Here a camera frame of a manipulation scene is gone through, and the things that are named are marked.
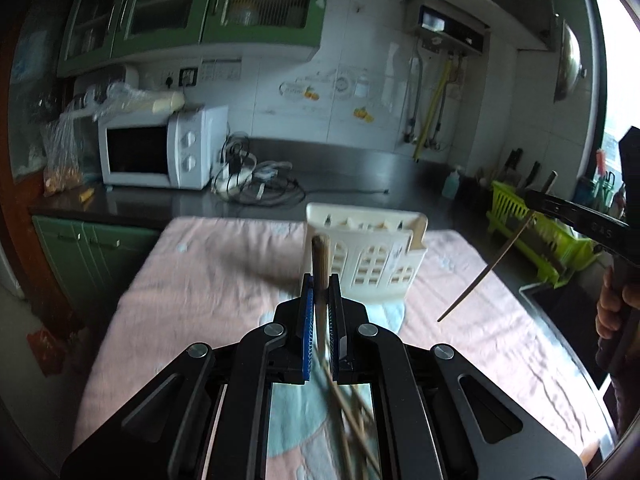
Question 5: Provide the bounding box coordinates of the wall water heater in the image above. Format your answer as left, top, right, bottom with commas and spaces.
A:
402, 0, 488, 55

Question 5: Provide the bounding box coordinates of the bamboo chopstick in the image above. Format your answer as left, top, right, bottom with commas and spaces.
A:
322, 364, 382, 479
437, 209, 535, 323
329, 382, 356, 480
311, 234, 331, 363

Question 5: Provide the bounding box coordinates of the plastic bag of food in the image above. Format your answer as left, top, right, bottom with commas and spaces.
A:
41, 112, 89, 196

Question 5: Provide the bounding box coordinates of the green wall cabinet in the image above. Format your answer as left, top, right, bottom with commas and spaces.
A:
58, 0, 326, 76

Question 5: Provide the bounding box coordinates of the person right hand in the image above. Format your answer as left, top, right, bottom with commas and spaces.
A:
596, 268, 640, 340

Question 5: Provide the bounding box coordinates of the power strip with cables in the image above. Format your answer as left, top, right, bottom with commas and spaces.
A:
209, 133, 307, 208

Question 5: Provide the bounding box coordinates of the hanging steel wok lid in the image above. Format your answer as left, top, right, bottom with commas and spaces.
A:
553, 20, 587, 103

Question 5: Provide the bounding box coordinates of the soap dispenser bottle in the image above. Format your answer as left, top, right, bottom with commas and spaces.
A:
442, 166, 463, 200

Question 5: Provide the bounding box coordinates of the green lower cabinet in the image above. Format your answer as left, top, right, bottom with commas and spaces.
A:
32, 216, 160, 321

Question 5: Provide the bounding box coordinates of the green dish rack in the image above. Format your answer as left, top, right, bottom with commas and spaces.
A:
486, 181, 598, 288

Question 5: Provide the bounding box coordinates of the white microwave oven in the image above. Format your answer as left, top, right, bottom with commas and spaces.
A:
98, 106, 228, 191

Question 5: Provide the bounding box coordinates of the pink towel with blue pattern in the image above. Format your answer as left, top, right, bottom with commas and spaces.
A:
61, 218, 586, 479

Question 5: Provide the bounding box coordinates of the cream plastic utensil holder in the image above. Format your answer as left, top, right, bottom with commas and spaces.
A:
304, 203, 428, 304

